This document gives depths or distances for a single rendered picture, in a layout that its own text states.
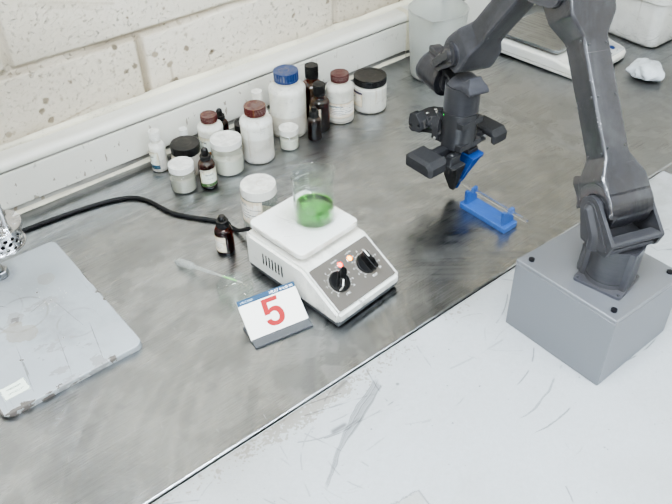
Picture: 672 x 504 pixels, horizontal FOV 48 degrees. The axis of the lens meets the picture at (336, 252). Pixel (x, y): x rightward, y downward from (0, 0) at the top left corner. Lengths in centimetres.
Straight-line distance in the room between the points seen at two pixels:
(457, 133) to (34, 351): 71
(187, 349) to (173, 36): 62
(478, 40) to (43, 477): 82
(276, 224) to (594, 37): 50
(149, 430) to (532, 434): 48
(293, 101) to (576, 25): 64
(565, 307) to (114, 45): 87
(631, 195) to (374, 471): 45
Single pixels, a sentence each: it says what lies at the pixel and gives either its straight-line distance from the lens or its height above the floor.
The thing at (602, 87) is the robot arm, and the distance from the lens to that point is 99.
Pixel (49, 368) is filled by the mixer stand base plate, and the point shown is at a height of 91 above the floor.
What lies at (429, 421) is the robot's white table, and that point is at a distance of 99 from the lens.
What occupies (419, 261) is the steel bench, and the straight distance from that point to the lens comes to 120.
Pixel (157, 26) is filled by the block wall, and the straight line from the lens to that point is 145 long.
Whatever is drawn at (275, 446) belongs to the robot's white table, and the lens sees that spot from 97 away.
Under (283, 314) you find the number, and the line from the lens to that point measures 109.
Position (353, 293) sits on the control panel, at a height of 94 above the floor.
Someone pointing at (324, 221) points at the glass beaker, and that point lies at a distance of 111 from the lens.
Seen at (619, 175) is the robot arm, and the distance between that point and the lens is 98.
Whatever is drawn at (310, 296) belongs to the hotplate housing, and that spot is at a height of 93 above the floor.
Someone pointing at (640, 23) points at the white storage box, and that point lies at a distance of 194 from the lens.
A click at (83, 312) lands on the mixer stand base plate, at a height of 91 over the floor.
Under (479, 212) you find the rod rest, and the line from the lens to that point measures 130.
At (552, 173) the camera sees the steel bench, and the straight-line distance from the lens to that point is 144.
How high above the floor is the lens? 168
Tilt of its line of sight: 40 degrees down
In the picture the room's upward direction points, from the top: 1 degrees counter-clockwise
